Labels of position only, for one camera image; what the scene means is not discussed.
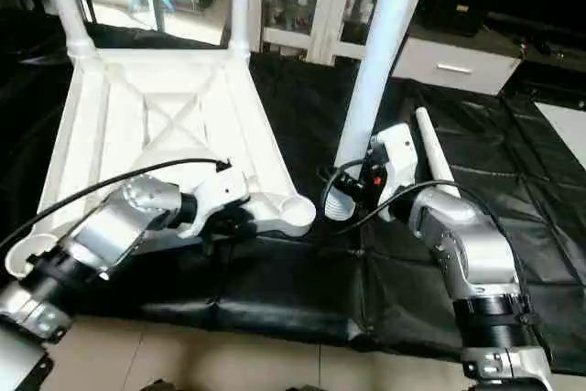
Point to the white plastic table top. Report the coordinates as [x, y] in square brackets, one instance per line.
[174, 125]

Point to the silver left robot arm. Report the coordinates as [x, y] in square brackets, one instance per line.
[101, 244]

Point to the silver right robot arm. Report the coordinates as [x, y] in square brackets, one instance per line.
[467, 263]

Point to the black work mat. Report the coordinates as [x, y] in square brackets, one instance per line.
[302, 290]

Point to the white drawer unit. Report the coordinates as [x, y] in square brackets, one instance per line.
[458, 63]

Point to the white flat board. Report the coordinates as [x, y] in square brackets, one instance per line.
[563, 130]

